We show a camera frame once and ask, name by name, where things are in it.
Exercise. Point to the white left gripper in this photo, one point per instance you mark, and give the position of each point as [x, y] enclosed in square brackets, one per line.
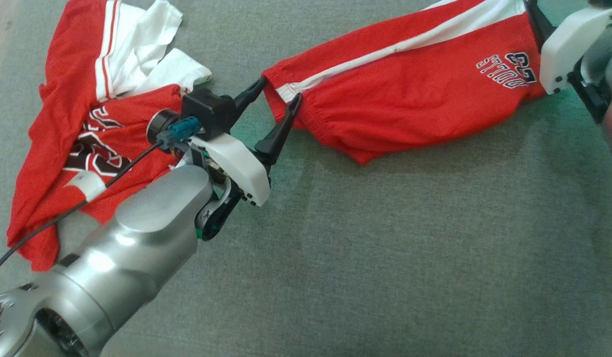
[241, 168]

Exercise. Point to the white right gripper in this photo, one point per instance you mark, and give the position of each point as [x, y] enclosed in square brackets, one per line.
[563, 49]

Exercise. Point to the red basketball shorts white stripe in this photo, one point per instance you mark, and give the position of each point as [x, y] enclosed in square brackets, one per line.
[410, 89]

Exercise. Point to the red basketball jersey white sleeves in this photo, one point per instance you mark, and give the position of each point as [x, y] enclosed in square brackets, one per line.
[48, 163]

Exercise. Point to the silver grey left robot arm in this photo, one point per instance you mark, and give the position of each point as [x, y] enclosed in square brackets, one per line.
[137, 233]

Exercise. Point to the grey sofa seat cushion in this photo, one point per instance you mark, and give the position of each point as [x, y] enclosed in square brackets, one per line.
[385, 248]

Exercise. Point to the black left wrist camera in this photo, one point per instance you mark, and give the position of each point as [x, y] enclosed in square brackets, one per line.
[206, 111]

